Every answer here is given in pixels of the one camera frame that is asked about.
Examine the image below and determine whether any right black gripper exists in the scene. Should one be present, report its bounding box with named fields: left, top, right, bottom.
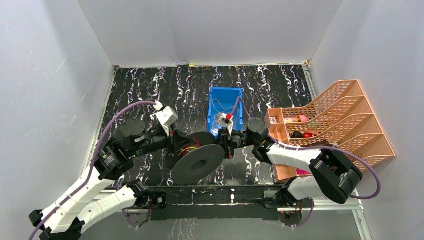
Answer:
left=205, top=127, right=258, bottom=160

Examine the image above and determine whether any dark grey cable spool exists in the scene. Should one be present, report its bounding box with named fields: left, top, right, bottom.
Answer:
left=164, top=131, right=225, bottom=186

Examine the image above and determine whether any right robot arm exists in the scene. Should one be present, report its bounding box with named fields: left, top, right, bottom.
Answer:
left=217, top=117, right=363, bottom=207

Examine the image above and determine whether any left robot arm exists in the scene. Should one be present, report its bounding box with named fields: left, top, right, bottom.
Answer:
left=29, top=118, right=194, bottom=240

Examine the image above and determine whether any blue plastic bin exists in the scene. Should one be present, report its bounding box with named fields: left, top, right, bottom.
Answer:
left=206, top=87, right=244, bottom=137

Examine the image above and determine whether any orange organizer tray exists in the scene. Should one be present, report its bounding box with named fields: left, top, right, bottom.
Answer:
left=265, top=108, right=324, bottom=183

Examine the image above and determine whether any pink yellow toy in tray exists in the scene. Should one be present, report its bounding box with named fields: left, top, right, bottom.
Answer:
left=284, top=115, right=309, bottom=123

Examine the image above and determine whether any red item in tray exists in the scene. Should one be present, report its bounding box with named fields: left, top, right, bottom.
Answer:
left=291, top=131, right=314, bottom=139

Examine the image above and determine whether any pink item in tray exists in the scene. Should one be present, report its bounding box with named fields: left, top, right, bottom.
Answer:
left=296, top=169, right=311, bottom=176

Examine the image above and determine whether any orange file rack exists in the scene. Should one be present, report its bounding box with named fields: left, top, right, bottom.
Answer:
left=283, top=80, right=396, bottom=167

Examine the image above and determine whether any yellow wire on spool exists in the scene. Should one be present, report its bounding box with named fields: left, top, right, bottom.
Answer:
left=178, top=147, right=199, bottom=157

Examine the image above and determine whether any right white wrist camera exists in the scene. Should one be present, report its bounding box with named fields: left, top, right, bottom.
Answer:
left=217, top=113, right=234, bottom=133

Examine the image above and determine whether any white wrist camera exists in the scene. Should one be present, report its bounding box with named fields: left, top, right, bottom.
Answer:
left=217, top=113, right=234, bottom=133
left=150, top=101, right=178, bottom=137

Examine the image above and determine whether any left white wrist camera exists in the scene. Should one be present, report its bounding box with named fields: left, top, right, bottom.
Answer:
left=150, top=101, right=178, bottom=137

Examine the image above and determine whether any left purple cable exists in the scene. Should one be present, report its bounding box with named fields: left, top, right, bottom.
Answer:
left=29, top=100, right=163, bottom=240

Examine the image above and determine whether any purple cable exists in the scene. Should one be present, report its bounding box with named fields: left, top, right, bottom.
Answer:
left=230, top=96, right=382, bottom=201
left=29, top=100, right=163, bottom=240

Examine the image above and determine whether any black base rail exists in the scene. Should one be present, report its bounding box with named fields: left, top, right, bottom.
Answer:
left=66, top=185, right=332, bottom=229

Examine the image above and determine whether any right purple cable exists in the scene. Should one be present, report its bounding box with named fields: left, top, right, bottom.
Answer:
left=230, top=96, right=382, bottom=201

